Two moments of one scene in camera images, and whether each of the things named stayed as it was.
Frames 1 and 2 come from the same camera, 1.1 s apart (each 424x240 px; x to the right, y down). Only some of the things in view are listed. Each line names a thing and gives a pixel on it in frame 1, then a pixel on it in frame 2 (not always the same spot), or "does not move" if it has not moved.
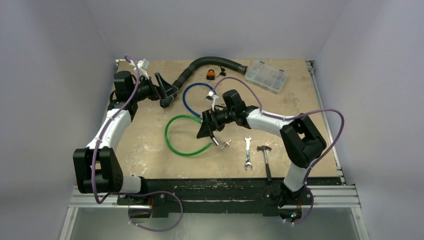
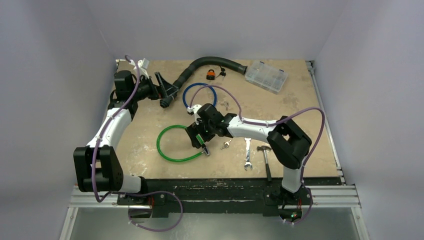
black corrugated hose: (241, 68) does not move
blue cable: (190, 85) does not move
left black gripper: (168, 89) does not move
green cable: (183, 153) -> (199, 138)
